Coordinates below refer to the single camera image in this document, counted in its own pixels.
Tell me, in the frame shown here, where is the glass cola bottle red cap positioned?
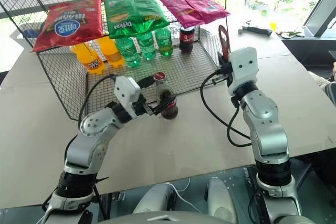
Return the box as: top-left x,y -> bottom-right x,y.
153,72 -> 180,121

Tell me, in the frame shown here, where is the red bottle opener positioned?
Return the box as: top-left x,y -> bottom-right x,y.
218,24 -> 232,59

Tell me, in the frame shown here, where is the black wire mesh rack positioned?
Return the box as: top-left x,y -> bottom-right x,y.
0,0 -> 229,121

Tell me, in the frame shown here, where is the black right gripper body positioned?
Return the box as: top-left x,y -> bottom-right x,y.
213,59 -> 235,86

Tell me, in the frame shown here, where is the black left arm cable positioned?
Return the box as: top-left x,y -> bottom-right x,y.
64,73 -> 118,156

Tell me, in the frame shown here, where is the green soda plastic bottle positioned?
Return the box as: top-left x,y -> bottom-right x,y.
114,37 -> 142,68
136,31 -> 158,61
154,27 -> 174,58

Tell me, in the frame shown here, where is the plastic cola bottle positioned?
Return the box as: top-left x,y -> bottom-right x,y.
179,25 -> 197,55

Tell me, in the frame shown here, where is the white plate with green item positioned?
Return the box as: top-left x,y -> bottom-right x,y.
277,30 -> 306,38

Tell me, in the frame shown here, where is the grey framed monitor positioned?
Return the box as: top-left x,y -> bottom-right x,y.
301,0 -> 336,38

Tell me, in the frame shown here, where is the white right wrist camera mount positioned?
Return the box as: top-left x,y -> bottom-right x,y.
227,47 -> 259,95

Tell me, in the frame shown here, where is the grey robot torso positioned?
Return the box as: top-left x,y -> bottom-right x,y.
97,210 -> 323,224

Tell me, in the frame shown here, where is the grey rounded robot leg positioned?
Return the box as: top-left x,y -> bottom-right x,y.
207,176 -> 239,224
132,183 -> 179,214

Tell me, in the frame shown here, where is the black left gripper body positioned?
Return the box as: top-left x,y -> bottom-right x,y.
132,94 -> 150,117

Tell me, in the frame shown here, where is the brown cardboard table cover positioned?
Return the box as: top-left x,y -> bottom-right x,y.
0,28 -> 336,206

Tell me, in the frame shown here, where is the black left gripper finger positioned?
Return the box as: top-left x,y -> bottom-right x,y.
137,76 -> 156,89
147,98 -> 176,116

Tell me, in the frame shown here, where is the thin white cable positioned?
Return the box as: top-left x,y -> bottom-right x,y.
167,178 -> 202,213

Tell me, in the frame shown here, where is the person in beige clothing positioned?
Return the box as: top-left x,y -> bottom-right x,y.
307,61 -> 336,92

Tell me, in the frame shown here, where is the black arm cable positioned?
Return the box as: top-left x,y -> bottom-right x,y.
64,73 -> 118,156
199,70 -> 253,147

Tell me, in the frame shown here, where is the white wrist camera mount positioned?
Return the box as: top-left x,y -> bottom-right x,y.
114,76 -> 142,119
227,47 -> 259,95

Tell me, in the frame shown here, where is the green chip bag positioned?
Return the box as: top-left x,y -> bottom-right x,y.
132,0 -> 171,35
104,0 -> 140,39

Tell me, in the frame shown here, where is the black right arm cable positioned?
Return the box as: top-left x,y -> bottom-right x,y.
199,70 -> 253,147

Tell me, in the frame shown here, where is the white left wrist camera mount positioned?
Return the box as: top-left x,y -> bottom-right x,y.
114,76 -> 142,119

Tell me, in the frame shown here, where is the orange soda plastic bottle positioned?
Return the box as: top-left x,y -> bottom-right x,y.
70,42 -> 103,74
96,36 -> 125,69

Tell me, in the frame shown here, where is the black handled hammer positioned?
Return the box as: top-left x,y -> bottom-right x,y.
237,20 -> 273,36

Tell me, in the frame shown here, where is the pink chip bag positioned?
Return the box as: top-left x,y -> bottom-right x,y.
177,0 -> 231,25
153,0 -> 205,28

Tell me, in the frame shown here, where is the red chip bag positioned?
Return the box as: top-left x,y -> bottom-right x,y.
31,0 -> 103,52

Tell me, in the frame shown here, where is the black desk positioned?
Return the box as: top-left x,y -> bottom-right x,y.
282,36 -> 336,79

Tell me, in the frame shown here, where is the white box with blue item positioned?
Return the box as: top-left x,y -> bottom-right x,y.
9,23 -> 48,49

